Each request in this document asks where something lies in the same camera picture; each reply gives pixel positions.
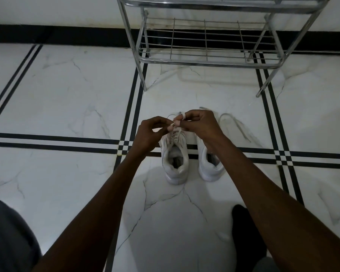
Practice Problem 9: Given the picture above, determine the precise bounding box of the person's left forearm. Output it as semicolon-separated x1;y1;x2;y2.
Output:
32;150;149;272

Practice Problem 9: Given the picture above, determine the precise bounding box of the black sock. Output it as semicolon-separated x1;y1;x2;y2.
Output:
232;204;268;272

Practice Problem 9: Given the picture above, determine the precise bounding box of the silver metal shoe rack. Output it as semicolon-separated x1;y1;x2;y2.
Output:
116;0;332;98

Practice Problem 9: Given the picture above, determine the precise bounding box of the white sneaker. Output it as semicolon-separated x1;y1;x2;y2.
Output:
197;107;253;182
160;111;190;185

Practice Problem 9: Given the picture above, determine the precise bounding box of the person's left hand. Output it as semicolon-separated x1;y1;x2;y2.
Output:
129;116;175;161

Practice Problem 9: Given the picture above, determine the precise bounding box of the person's right hand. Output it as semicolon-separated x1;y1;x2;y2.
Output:
173;109;226;152

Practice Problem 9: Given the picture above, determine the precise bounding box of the person's right forearm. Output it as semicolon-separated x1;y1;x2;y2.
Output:
205;135;340;272

